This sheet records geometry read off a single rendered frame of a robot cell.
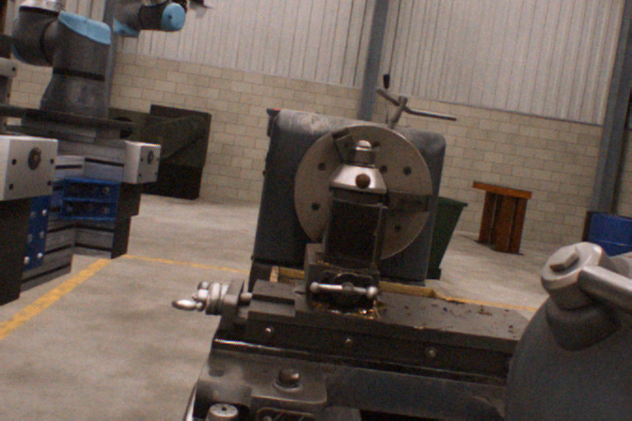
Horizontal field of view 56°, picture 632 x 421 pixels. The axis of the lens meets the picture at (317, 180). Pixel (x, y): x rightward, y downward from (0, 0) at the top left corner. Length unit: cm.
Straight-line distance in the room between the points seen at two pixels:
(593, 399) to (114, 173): 127
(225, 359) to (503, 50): 1169
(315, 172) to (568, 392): 114
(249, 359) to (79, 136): 85
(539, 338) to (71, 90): 130
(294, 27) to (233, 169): 291
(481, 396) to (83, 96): 107
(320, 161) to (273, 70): 1005
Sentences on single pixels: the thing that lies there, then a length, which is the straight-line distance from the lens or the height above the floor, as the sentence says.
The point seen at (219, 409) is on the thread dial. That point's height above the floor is 89.
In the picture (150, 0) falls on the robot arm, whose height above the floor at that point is 149.
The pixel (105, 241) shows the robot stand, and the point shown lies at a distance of 143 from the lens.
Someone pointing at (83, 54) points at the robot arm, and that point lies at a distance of 147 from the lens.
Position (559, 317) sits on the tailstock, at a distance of 24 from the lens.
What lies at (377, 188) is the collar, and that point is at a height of 113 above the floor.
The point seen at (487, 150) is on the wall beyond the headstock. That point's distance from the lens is 1196.
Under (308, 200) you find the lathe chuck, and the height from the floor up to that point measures 105.
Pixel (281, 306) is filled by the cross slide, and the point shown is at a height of 96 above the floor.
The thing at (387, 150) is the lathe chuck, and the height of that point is 118.
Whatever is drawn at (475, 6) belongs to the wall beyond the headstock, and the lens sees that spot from 1221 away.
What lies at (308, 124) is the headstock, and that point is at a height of 122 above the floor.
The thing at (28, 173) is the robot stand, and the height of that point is 107.
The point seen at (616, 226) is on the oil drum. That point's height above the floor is 78.
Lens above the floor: 117
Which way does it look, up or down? 3 degrees down
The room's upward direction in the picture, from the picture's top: 8 degrees clockwise
